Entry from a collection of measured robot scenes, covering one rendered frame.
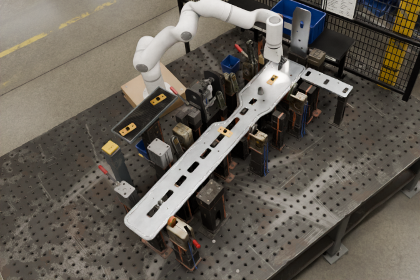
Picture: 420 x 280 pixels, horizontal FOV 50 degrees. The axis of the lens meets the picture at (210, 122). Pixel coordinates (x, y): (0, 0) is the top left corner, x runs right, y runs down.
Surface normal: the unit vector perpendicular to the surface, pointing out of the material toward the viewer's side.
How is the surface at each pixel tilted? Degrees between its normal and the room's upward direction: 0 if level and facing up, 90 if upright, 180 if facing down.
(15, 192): 0
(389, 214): 0
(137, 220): 0
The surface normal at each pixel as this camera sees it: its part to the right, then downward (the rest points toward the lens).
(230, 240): -0.08, -0.63
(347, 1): -0.61, 0.65
